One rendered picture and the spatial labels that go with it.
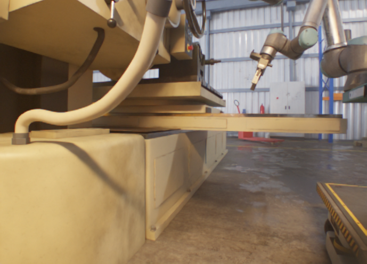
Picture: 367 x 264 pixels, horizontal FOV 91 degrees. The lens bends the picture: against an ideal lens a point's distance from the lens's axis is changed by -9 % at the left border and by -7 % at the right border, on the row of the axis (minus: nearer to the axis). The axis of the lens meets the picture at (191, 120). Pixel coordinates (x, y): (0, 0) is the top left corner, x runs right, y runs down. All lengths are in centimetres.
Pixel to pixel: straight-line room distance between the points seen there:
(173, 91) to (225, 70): 726
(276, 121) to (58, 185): 130
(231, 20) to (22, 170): 909
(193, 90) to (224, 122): 34
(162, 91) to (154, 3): 114
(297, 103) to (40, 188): 767
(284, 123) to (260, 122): 16
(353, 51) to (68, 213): 143
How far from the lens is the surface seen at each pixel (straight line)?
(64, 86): 101
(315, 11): 125
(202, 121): 153
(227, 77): 854
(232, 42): 893
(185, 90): 140
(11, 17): 99
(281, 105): 778
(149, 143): 111
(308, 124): 152
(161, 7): 37
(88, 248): 89
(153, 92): 151
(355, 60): 127
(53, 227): 78
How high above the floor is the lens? 69
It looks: level
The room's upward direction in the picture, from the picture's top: 1 degrees clockwise
